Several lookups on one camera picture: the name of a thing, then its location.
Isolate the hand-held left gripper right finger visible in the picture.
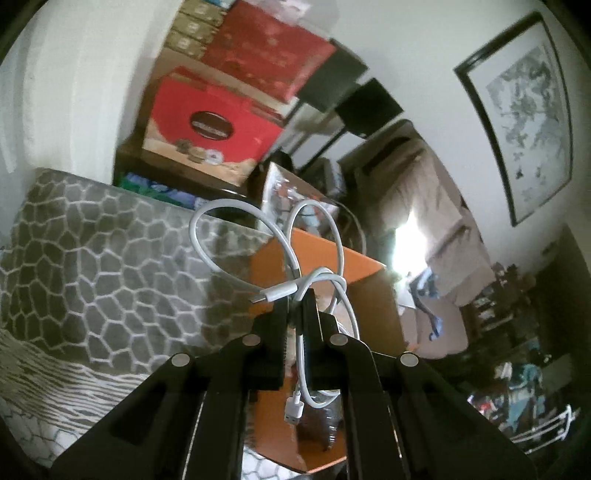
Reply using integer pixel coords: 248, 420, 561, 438
302, 288, 539, 480

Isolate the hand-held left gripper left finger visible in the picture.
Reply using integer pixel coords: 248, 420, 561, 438
48, 301, 290, 480

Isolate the white cable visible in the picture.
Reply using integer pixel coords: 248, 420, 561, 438
189, 198, 361, 425

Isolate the clear plastic bag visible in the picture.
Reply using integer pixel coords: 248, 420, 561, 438
295, 388, 347, 454

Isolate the orange cardboard box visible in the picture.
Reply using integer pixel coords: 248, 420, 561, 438
245, 228, 407, 474

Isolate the brown sofa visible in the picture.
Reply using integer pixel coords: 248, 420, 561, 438
339, 119, 493, 361

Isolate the clear plastic package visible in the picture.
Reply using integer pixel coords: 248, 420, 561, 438
261, 161, 341, 232

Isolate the grey white printed blanket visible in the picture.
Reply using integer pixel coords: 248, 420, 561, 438
0, 168, 301, 480

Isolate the large brown sofa cushion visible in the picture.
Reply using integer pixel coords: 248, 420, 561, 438
383, 138, 472, 259

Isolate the dark wooden shelf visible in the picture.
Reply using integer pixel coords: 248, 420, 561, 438
462, 226, 591, 416

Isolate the green blue plastic bag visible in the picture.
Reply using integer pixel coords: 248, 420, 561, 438
115, 173, 209, 209

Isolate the dark wooden cabinet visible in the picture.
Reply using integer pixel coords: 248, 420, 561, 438
113, 142, 260, 223

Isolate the black speaker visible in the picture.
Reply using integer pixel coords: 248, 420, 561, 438
295, 46, 370, 114
335, 78, 405, 139

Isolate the red gift bag oval label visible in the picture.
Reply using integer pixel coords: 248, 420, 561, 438
142, 67, 285, 186

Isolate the red floral gift bag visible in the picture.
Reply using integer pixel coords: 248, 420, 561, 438
201, 0, 338, 104

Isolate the black framed painting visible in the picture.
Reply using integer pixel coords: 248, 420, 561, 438
453, 11, 576, 227

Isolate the white curtain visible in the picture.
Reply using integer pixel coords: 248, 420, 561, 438
0, 0, 186, 185

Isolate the white wire rack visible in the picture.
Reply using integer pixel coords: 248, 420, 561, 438
470, 392, 583, 445

